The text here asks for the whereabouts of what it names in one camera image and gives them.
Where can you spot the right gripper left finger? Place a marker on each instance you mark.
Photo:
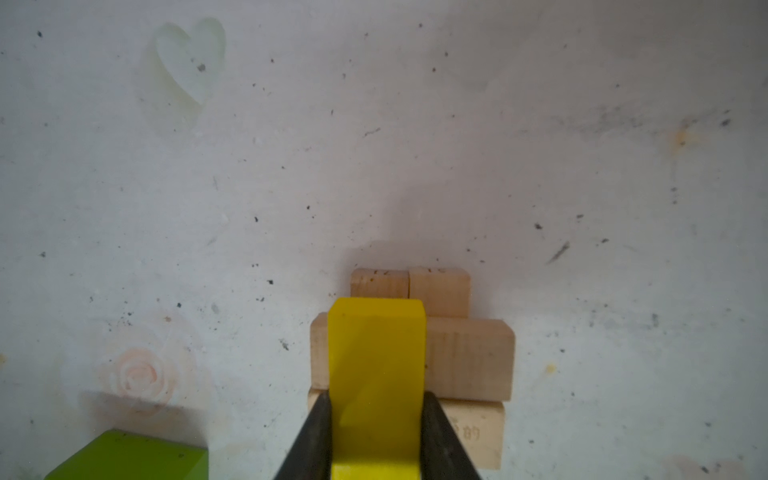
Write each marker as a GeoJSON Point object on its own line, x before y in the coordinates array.
{"type": "Point", "coordinates": [309, 458]}

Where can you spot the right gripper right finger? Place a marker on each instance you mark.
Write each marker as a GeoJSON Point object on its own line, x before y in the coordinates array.
{"type": "Point", "coordinates": [442, 456]}

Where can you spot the natural wood plank block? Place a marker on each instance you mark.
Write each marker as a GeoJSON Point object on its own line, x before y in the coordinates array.
{"type": "Point", "coordinates": [379, 283]}
{"type": "Point", "coordinates": [479, 425]}
{"type": "Point", "coordinates": [444, 292]}
{"type": "Point", "coordinates": [465, 359]}

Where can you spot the yellow block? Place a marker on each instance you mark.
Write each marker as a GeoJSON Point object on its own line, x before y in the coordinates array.
{"type": "Point", "coordinates": [376, 357]}

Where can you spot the large green block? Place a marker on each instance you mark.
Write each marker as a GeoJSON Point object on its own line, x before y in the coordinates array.
{"type": "Point", "coordinates": [117, 454]}

